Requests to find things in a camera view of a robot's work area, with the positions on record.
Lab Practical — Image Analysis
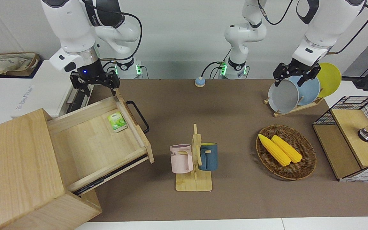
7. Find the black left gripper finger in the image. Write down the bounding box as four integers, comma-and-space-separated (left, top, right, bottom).
297, 64, 321, 87
273, 63, 291, 87

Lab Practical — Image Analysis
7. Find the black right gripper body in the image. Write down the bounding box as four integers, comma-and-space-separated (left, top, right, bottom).
70, 58, 120, 88

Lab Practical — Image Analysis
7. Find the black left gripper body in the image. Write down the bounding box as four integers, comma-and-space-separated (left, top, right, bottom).
286, 61, 312, 77

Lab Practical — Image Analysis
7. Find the black metal drawer handle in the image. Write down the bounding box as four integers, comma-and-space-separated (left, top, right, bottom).
126, 100, 150, 134

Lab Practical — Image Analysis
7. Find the light wooden drawer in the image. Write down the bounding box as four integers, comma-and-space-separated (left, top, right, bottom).
47, 89, 155, 196

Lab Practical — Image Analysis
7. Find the yellow plate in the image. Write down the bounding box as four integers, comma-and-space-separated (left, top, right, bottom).
317, 63, 342, 98

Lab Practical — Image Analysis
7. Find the light blue plate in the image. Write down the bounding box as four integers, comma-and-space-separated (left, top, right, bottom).
288, 75, 321, 106

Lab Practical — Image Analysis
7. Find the grey plate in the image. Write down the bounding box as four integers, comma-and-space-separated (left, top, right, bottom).
268, 79, 300, 114

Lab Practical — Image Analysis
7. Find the green tea packet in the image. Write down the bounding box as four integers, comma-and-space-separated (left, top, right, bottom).
107, 111, 128, 133

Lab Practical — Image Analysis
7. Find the wooden plate rack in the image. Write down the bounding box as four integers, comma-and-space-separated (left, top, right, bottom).
264, 97, 325, 118

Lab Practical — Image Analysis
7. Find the white microwave oven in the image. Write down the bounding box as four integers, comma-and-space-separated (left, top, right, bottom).
0, 60, 90, 131

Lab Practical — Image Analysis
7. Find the brown table mat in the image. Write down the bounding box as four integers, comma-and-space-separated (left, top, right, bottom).
88, 79, 368, 222

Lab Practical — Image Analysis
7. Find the yellow corn cob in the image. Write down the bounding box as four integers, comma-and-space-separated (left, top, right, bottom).
258, 134, 291, 167
271, 135, 303, 164

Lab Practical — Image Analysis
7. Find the beige bag tray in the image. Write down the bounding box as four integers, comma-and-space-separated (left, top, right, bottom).
0, 53, 41, 77

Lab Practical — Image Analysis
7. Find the pink mug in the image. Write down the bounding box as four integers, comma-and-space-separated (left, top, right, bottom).
170, 144, 194, 174

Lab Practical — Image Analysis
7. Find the brown wicker basket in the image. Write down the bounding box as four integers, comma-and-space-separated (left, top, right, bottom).
256, 125, 317, 181

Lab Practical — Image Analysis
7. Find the light wooden cabinet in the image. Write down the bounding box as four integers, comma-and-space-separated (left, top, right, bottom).
0, 108, 102, 230

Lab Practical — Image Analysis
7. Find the dark blue mug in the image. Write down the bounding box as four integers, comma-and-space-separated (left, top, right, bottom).
198, 142, 218, 171

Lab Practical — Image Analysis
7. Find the wooden mug rack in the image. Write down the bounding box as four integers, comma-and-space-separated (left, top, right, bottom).
175, 124, 212, 192

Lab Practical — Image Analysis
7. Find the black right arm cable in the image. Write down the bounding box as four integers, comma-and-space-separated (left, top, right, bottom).
103, 11, 143, 64

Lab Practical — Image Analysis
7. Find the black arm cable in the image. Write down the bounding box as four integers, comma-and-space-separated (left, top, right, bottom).
103, 11, 143, 64
257, 0, 368, 55

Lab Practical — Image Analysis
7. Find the wood and wire shelf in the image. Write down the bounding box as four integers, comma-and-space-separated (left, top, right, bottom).
312, 96, 368, 182

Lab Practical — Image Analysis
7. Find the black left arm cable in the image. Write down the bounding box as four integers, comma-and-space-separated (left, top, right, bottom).
257, 0, 368, 55

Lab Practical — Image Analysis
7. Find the black left base cable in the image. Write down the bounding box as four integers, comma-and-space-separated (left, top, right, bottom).
202, 50, 232, 79

